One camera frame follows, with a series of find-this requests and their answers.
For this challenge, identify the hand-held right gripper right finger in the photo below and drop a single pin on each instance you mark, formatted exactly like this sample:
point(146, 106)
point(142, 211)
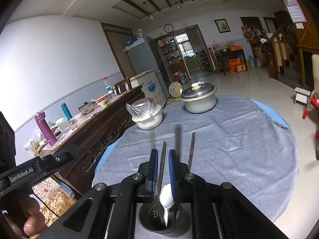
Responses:
point(172, 174)

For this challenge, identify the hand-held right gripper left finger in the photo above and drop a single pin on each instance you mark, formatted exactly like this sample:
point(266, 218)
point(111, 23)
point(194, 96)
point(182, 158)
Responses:
point(155, 174)

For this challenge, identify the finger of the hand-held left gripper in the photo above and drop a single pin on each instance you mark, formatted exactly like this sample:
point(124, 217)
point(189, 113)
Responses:
point(58, 158)

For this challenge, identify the white plastic spoon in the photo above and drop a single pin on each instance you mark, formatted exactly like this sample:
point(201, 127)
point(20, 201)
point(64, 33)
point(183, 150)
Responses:
point(166, 196)

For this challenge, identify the dark metal utensil holder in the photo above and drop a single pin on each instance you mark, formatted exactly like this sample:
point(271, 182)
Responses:
point(149, 227)

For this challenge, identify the person's left hand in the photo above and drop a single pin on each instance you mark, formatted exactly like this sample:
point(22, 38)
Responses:
point(33, 225)

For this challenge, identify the pile of plastic bags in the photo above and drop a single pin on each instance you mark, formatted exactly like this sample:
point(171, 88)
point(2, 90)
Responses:
point(35, 143)

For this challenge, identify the purple thermos bottle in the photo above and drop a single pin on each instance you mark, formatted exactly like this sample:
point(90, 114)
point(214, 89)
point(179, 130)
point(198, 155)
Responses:
point(46, 129)

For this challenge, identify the white plastic container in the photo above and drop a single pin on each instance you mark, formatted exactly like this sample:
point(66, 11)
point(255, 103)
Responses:
point(62, 124)

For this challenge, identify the floral sideboard cover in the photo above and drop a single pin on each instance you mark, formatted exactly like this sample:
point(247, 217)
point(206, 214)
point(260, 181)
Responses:
point(82, 119)

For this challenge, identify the gold patterned cloth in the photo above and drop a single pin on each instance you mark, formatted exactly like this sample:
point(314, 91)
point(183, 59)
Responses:
point(59, 204)

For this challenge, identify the carved wooden sideboard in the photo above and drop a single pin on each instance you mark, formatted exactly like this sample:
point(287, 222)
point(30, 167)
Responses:
point(99, 134)

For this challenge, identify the teal thermos bottle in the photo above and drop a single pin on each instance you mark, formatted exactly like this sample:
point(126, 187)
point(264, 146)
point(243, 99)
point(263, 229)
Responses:
point(66, 110)

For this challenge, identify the white bowl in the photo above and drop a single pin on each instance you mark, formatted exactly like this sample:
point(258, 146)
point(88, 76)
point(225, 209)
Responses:
point(147, 123)

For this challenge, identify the grey tablecloth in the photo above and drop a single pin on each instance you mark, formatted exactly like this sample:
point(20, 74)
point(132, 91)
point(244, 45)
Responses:
point(224, 154)

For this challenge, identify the glass lidded bowl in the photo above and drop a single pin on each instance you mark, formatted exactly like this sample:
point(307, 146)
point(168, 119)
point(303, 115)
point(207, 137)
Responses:
point(86, 107)

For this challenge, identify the clear plastic bag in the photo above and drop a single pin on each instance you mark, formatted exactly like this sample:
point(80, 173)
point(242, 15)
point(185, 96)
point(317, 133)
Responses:
point(143, 107)

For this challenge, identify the red patterned bowl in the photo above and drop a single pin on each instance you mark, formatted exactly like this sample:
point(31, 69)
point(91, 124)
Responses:
point(101, 100)

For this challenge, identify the metal pot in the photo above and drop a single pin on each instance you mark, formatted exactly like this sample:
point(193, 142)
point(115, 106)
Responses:
point(199, 105)

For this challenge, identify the small yellow desk fan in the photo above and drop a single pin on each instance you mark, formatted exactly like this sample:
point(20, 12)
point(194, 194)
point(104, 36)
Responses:
point(175, 89)

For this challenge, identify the clear water bottle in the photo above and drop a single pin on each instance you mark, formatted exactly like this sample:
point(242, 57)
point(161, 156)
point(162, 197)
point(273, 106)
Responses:
point(108, 87)

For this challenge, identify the metal pot lid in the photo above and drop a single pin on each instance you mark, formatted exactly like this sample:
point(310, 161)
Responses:
point(199, 89)

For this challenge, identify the white chest freezer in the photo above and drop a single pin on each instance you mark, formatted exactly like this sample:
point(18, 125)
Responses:
point(149, 84)

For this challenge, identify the blue table cover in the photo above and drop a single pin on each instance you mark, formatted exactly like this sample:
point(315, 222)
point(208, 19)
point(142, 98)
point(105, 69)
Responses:
point(271, 114)

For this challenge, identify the grey refrigerator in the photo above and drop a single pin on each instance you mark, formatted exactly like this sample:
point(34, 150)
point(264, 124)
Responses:
point(144, 54)

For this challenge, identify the dark wooden side table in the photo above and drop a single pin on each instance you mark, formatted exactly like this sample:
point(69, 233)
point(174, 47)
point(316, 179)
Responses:
point(231, 53)

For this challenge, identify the blue water jug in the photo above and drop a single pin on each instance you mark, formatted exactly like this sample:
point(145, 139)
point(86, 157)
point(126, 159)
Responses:
point(251, 61)

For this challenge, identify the white step stool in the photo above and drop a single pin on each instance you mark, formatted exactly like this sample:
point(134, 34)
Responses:
point(301, 93)

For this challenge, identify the red plastic chair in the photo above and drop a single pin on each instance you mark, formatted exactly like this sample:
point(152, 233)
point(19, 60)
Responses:
point(312, 104)

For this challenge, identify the wooden stair railing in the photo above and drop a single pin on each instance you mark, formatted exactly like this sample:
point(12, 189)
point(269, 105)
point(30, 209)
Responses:
point(276, 52)

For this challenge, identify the beige chair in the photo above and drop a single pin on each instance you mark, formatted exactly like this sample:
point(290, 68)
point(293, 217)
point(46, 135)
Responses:
point(315, 72)

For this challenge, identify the round wall clock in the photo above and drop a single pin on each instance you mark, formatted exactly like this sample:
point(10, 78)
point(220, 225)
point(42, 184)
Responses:
point(168, 28)

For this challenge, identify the framed wall picture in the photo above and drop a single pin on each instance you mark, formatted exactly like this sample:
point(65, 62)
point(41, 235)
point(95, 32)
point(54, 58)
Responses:
point(221, 25)

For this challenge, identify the wall calendar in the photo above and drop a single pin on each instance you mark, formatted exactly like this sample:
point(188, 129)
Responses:
point(294, 7)

